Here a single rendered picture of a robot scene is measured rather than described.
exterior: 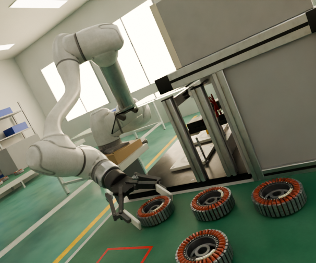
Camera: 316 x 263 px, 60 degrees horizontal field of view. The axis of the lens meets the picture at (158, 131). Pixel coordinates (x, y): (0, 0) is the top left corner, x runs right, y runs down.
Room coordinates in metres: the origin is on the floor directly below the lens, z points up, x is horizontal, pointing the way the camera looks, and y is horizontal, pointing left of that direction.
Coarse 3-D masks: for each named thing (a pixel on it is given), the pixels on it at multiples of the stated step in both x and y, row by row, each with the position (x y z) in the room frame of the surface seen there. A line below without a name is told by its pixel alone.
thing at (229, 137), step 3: (225, 135) 0.96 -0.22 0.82; (228, 135) 0.95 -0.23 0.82; (231, 135) 0.95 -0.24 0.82; (225, 138) 0.93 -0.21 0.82; (228, 138) 0.92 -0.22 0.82; (231, 138) 0.94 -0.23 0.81; (228, 141) 0.91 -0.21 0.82; (231, 141) 0.93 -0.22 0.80; (234, 141) 0.96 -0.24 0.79; (228, 144) 0.90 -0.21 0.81; (231, 144) 0.92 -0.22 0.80; (234, 144) 0.95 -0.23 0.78; (231, 147) 0.91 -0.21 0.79; (234, 147) 0.94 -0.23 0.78; (231, 150) 0.90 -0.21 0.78
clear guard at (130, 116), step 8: (184, 88) 0.77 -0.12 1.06; (152, 96) 0.98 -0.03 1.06; (160, 96) 0.82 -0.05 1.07; (136, 104) 0.94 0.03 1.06; (144, 104) 1.11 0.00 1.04; (120, 112) 0.91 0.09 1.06; (128, 112) 0.99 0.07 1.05; (136, 112) 1.06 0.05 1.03; (120, 120) 0.96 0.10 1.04; (128, 120) 1.03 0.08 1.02; (120, 128) 0.99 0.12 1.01
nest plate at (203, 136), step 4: (224, 128) 1.20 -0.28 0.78; (200, 132) 1.32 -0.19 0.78; (204, 132) 1.28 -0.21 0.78; (196, 136) 1.28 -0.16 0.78; (200, 136) 1.25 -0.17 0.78; (204, 136) 1.22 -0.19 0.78; (208, 136) 1.19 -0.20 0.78; (200, 140) 1.18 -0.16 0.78; (204, 140) 1.17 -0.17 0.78; (208, 140) 1.16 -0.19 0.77; (196, 144) 1.19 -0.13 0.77
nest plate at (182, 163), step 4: (204, 148) 1.05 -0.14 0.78; (208, 148) 1.04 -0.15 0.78; (212, 148) 1.02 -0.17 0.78; (200, 152) 1.03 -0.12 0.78; (204, 152) 1.01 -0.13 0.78; (208, 152) 0.99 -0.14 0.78; (180, 156) 1.09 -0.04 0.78; (184, 156) 1.07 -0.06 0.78; (200, 156) 0.99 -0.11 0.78; (208, 156) 0.96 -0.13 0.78; (180, 160) 1.04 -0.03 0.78; (184, 160) 1.02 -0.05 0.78; (204, 160) 0.93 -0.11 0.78; (176, 164) 1.02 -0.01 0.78; (180, 164) 1.00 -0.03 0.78; (184, 164) 0.98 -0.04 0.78; (188, 164) 0.96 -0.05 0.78; (172, 168) 1.00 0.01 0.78; (176, 168) 0.99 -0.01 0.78; (180, 168) 0.98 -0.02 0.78; (184, 168) 0.97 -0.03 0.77
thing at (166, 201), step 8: (152, 200) 0.79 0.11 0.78; (160, 200) 0.78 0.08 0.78; (168, 200) 0.74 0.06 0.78; (144, 208) 0.77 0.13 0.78; (152, 208) 0.76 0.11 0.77; (160, 208) 0.71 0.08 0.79; (168, 208) 0.72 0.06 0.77; (144, 216) 0.71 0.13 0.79; (152, 216) 0.70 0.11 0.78; (160, 216) 0.70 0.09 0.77; (168, 216) 0.71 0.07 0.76; (144, 224) 0.72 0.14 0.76; (152, 224) 0.70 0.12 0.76
